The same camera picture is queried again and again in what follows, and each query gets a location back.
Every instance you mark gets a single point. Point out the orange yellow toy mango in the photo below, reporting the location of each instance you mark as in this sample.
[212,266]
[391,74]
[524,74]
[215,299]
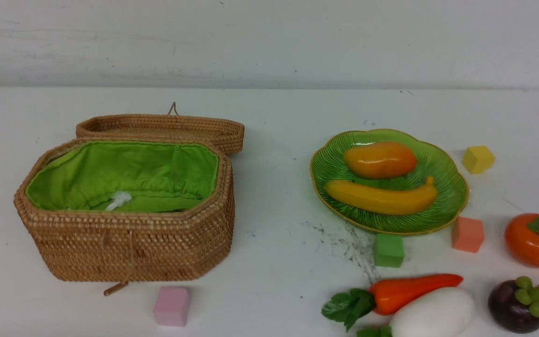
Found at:
[380,160]

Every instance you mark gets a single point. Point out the yellow toy banana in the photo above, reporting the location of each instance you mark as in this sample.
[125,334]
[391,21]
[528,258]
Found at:
[381,201]

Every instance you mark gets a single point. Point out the white toy radish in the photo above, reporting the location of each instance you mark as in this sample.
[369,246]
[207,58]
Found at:
[445,312]

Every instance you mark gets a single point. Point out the woven rattan basket lid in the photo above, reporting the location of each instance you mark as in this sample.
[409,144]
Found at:
[224,134]

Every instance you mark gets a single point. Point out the green foam cube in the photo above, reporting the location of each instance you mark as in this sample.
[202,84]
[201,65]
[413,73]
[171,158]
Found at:
[388,250]

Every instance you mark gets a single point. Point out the woven rattan basket green lining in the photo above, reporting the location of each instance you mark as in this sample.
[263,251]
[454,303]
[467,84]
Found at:
[123,210]

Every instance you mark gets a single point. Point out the green glass leaf plate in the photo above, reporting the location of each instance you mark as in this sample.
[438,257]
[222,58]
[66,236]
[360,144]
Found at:
[452,189]

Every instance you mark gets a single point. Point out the pink foam cube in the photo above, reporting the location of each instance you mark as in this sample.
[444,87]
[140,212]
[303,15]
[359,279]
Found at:
[171,307]

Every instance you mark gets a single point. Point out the orange toy carrot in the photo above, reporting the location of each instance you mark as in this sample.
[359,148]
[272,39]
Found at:
[384,297]

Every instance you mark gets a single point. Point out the yellow foam cube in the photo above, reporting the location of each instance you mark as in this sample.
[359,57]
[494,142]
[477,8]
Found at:
[477,160]

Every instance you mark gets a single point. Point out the orange foam cube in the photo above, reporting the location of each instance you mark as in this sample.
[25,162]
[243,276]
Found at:
[468,234]

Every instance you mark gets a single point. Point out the orange toy persimmon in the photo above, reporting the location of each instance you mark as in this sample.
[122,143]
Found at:
[522,238]

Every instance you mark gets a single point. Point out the purple toy mangosteen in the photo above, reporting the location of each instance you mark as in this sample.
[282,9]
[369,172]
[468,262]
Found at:
[514,305]

